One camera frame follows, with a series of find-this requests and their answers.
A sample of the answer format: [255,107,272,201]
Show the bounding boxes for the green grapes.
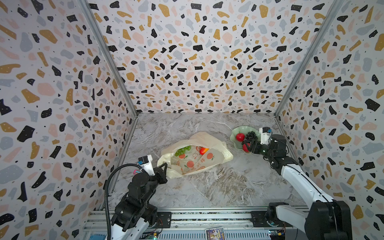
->
[175,146,191,157]

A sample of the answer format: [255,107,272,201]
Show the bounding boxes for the colourful card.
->
[205,227,226,240]

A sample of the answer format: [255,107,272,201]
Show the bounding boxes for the red apple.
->
[243,143,251,153]
[236,133,245,142]

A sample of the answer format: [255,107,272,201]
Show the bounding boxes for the green scalloped bowl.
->
[230,126,261,154]

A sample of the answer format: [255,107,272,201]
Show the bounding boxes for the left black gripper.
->
[140,162,168,207]

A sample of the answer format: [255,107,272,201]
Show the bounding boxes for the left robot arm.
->
[104,163,168,240]

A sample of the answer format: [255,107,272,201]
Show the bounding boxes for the orange red mango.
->
[199,148,209,156]

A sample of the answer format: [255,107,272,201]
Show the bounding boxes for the left corner aluminium post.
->
[78,0,138,118]

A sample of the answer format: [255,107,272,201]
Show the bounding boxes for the corner aluminium post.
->
[274,0,343,119]
[78,0,138,118]

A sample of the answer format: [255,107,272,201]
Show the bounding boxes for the black corrugated cable conduit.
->
[103,163,142,240]

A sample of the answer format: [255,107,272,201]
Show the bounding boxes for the right corner aluminium post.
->
[274,0,343,119]

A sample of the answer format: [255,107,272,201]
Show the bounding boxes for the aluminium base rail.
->
[79,206,309,240]

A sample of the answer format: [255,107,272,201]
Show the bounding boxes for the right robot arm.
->
[242,133,353,240]

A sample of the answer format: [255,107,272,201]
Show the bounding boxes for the dark purple grapes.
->
[245,131,258,141]

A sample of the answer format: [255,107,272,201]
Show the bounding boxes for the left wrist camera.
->
[138,155,155,176]

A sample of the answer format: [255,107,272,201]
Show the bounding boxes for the cream plastic bag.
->
[157,132,234,179]

